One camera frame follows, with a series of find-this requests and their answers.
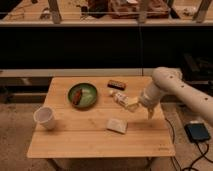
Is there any black box on floor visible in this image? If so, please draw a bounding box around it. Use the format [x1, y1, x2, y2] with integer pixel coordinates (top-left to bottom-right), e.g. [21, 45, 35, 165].
[184, 123, 211, 143]

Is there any black floor cable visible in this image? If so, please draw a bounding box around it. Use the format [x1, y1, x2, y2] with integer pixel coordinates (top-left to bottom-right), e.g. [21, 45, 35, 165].
[164, 116, 213, 171]

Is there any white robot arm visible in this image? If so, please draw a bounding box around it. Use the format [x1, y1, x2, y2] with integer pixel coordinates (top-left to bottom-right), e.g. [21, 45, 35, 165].
[130, 67, 213, 127]

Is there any white paper cup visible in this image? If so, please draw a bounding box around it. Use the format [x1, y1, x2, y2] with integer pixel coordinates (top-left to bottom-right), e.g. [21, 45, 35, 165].
[33, 107, 56, 130]

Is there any brown sausage on plate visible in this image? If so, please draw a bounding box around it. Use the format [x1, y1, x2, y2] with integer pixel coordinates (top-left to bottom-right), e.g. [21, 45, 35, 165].
[72, 89, 82, 105]

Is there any wooden folding table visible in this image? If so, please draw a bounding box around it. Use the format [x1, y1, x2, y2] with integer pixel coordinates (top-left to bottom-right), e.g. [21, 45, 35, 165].
[27, 77, 175, 159]

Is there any dark brown snack bar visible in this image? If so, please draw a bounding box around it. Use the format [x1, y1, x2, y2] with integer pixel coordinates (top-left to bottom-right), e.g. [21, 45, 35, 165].
[107, 80, 126, 90]

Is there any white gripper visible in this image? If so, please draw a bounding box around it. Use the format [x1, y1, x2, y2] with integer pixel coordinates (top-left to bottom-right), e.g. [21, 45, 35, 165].
[126, 89, 162, 119]

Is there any beige sponge block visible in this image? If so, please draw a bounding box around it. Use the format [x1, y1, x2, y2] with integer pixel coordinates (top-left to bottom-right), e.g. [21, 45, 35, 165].
[106, 118, 128, 134]

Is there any long wooden bench shelf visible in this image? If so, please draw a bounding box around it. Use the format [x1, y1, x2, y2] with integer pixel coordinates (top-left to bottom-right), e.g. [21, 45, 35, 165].
[0, 68, 154, 77]

